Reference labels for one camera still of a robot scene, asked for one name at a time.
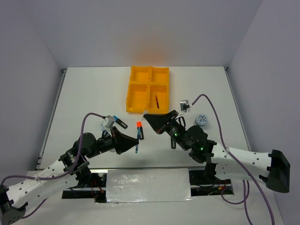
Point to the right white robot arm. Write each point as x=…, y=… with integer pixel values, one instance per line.
x=223, y=163

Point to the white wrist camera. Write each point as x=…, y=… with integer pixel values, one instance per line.
x=185, y=107
x=109, y=122

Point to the pink cap black highlighter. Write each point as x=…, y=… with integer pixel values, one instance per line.
x=173, y=144

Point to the blue gel pen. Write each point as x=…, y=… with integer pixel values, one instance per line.
x=138, y=138

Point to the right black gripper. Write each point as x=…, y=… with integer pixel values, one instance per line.
x=158, y=122

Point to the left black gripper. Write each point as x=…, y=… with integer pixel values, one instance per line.
x=122, y=143

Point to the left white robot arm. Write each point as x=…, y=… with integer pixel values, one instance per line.
x=69, y=171

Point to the right blue putty jar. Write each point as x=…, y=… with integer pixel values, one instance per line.
x=201, y=120

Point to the silver foil covered panel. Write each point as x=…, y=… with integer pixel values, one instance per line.
x=145, y=186

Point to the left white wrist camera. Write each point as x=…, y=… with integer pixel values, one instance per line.
x=109, y=122

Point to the blue cap black highlighter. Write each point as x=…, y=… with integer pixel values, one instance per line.
x=120, y=122

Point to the red pen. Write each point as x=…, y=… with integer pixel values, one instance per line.
x=157, y=103

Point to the orange cap black highlighter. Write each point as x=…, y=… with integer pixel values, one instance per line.
x=140, y=130

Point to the yellow four-compartment organizer tray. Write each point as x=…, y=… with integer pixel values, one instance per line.
x=144, y=84

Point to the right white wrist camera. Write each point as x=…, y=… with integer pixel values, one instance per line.
x=185, y=107

